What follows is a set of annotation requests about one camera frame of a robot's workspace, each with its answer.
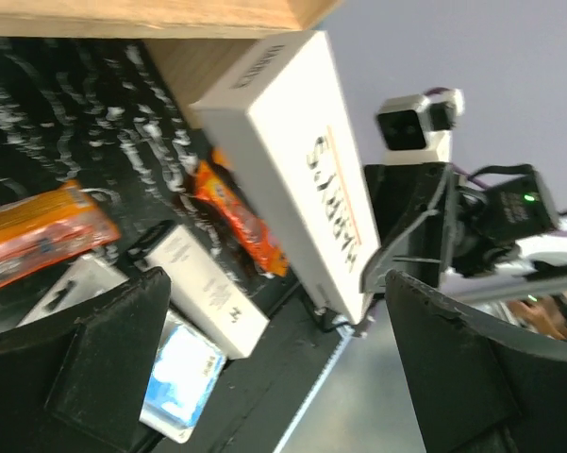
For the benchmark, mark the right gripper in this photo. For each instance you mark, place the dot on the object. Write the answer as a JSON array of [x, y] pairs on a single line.
[[424, 215]]

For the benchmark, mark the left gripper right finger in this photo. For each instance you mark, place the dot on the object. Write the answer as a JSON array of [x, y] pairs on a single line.
[[477, 383]]

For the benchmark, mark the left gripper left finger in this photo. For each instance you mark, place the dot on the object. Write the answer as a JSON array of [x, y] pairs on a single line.
[[75, 380]]

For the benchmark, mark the white H razor box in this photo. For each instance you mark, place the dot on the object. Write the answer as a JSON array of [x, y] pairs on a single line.
[[200, 289]]

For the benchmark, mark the white Harry's razor box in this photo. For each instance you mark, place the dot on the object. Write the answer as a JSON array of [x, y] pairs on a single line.
[[280, 116]]

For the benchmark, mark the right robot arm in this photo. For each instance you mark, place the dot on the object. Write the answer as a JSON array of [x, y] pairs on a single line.
[[524, 206]]

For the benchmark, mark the wooden two-tier shelf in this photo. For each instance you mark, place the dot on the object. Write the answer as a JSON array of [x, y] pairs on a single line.
[[191, 42]]

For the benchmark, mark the Gillette blister pack centre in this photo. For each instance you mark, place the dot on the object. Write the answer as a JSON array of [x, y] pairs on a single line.
[[187, 364]]

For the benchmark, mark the orange razor pack horizontal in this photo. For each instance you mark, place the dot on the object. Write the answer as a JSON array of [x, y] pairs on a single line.
[[48, 228]]

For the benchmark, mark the orange razor pack lower right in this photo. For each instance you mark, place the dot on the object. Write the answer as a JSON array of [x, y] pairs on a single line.
[[214, 187]]

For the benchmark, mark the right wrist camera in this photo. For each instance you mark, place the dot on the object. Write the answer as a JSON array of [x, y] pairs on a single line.
[[418, 128]]

